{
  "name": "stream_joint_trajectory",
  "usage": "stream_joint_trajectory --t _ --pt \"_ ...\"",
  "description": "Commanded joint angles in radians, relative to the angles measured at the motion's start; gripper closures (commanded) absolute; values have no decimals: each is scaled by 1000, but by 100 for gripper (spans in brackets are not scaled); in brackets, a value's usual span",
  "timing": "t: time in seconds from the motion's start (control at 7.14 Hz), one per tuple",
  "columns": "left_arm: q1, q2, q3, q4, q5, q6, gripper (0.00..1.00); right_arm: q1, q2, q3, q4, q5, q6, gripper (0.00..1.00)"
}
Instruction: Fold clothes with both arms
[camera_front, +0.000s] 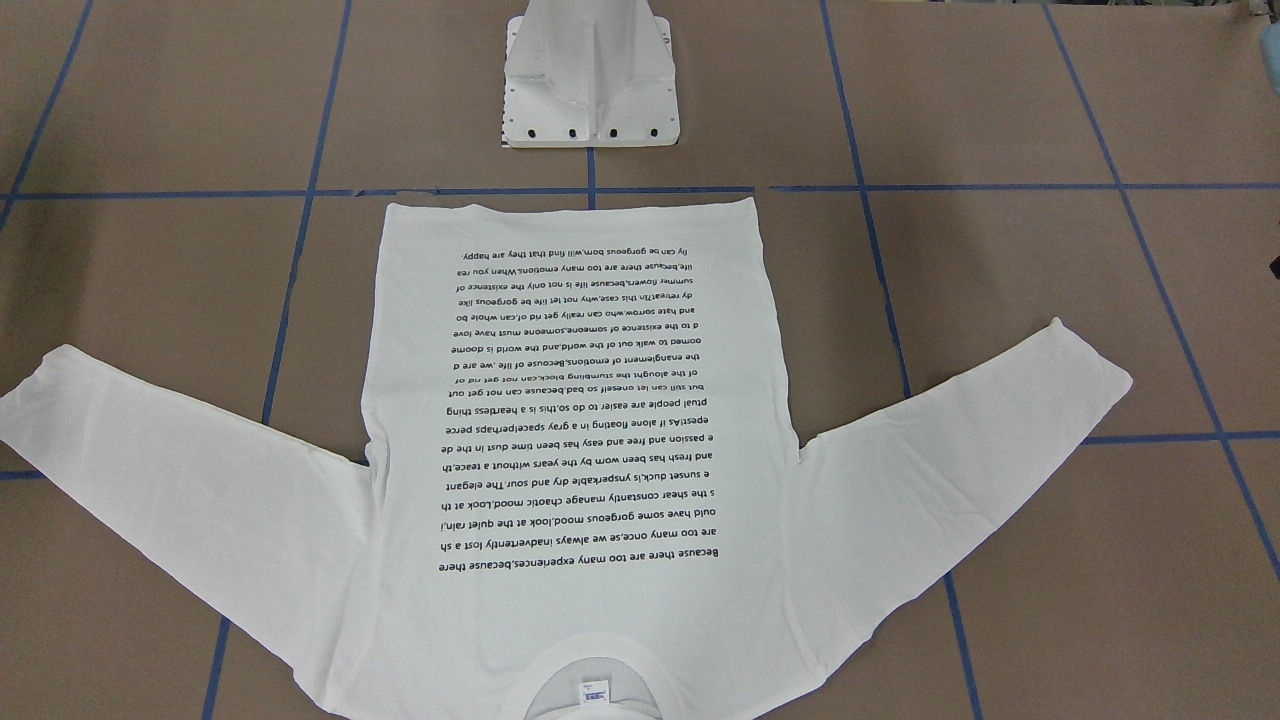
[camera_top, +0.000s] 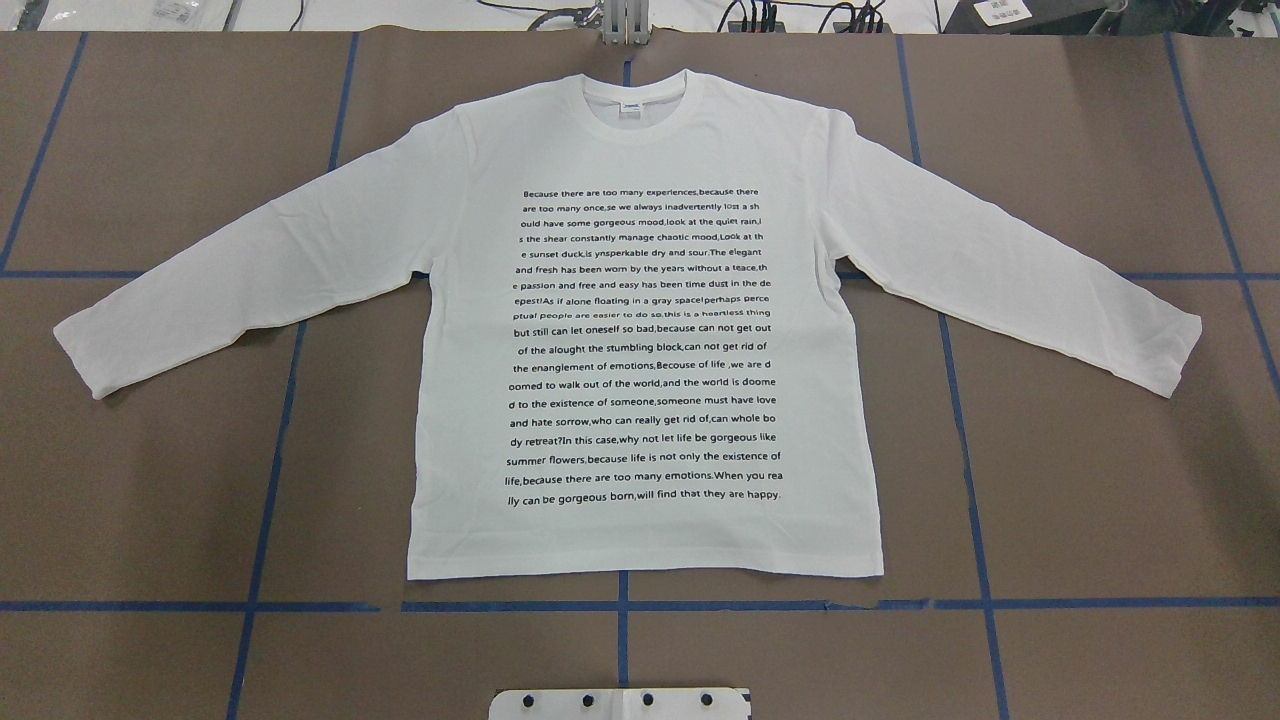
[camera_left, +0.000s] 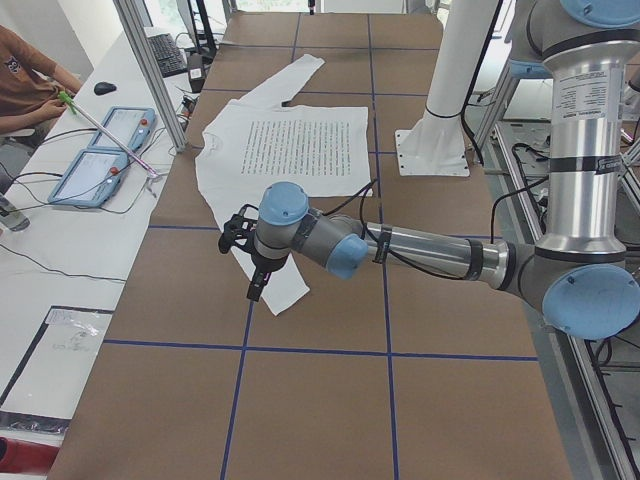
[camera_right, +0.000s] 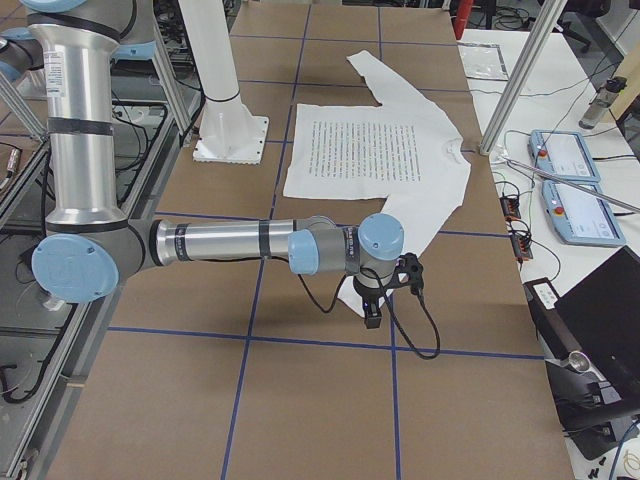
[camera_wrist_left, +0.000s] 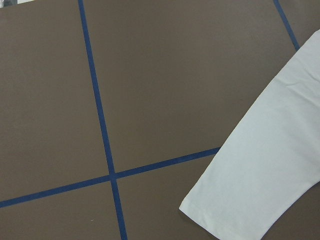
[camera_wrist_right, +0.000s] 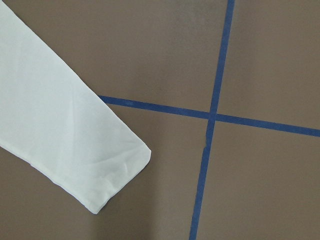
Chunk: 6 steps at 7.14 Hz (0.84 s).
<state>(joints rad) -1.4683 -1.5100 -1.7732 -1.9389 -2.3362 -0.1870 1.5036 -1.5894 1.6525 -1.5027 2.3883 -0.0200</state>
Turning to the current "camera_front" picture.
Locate white long-sleeve printed shirt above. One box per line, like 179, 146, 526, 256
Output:
3, 199, 1132, 719

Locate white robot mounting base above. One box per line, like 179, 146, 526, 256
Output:
502, 1, 680, 149

